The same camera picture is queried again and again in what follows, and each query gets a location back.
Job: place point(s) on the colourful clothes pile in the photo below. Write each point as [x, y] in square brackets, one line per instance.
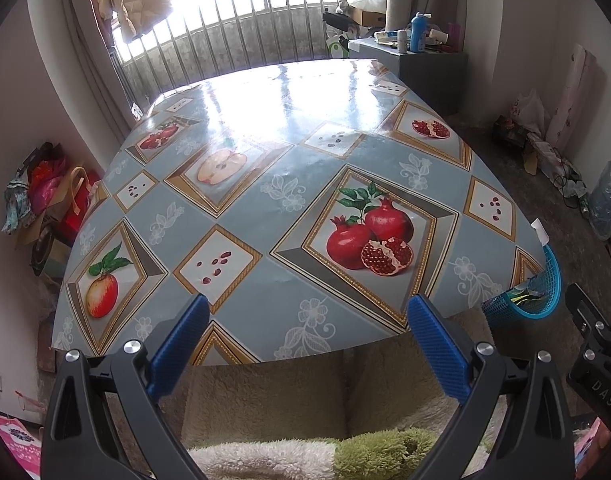
[48, 175]

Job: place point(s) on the fruit print tablecloth table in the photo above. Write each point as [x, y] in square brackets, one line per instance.
[295, 280]

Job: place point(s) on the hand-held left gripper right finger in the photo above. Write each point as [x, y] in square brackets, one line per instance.
[435, 345]

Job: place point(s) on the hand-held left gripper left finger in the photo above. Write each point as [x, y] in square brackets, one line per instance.
[180, 345]

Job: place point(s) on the floral wallpaper roll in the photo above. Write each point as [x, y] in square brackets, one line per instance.
[570, 100]

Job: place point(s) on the cardboard box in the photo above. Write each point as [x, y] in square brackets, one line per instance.
[368, 17]

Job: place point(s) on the blue spray bottle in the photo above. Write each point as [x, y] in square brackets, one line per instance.
[419, 32]

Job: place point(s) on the metal balcony railing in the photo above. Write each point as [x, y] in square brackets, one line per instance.
[235, 40]

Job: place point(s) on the white plastic bag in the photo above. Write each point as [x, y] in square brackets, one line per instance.
[528, 110]

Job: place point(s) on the white and green container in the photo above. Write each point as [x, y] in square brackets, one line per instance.
[336, 47]

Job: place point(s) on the grey cabinet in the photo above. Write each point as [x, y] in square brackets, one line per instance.
[425, 80]

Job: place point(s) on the white tube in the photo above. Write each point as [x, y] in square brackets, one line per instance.
[390, 36]

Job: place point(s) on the small white bottle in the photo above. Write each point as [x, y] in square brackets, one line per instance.
[403, 41]

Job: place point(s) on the blue plastic basket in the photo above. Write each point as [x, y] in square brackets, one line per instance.
[548, 280]

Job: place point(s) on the purple cup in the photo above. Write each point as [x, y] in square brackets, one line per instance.
[454, 36]

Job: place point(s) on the round tin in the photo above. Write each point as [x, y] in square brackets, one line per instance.
[48, 252]

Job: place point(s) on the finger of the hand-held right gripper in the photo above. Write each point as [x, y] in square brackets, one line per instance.
[590, 322]

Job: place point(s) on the pink floral bag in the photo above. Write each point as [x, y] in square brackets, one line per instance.
[15, 445]

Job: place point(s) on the cardboard scraps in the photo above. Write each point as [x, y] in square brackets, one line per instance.
[530, 150]

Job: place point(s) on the pink paper bag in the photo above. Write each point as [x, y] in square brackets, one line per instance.
[593, 447]

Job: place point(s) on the patterned cloth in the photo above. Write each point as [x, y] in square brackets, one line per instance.
[18, 205]

